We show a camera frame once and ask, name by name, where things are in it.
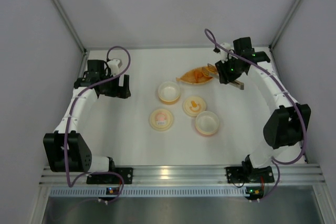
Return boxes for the steel food tongs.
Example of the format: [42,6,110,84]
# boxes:
[207,63,245,90]

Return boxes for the cream lid pink handle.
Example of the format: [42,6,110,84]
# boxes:
[149,109,174,132]

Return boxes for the pink lunch bowl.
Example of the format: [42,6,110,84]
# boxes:
[195,111,220,136]

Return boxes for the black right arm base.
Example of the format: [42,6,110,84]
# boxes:
[225,166,275,184]

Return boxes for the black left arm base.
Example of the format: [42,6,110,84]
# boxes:
[86,167,133,185]

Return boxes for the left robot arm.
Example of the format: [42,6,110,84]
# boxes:
[43,59,131,173]

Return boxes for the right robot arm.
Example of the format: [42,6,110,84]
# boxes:
[215,47,311,182]

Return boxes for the orange lunch bowl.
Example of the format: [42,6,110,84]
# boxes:
[157,81,181,105]

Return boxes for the woven fish-shaped basket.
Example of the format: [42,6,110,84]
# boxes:
[176,65,218,85]

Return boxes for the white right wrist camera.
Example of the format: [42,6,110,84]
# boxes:
[213,42,233,62]

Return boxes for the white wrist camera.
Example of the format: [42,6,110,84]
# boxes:
[213,42,233,62]
[107,58,122,76]

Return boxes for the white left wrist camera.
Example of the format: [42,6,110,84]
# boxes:
[107,58,122,76]

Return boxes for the cream lid orange handle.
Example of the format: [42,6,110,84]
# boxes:
[182,95,206,117]

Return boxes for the perforated cable tray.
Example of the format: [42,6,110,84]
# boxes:
[49,186,266,198]

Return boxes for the aluminium front rail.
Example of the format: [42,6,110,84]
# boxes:
[39,165,326,185]

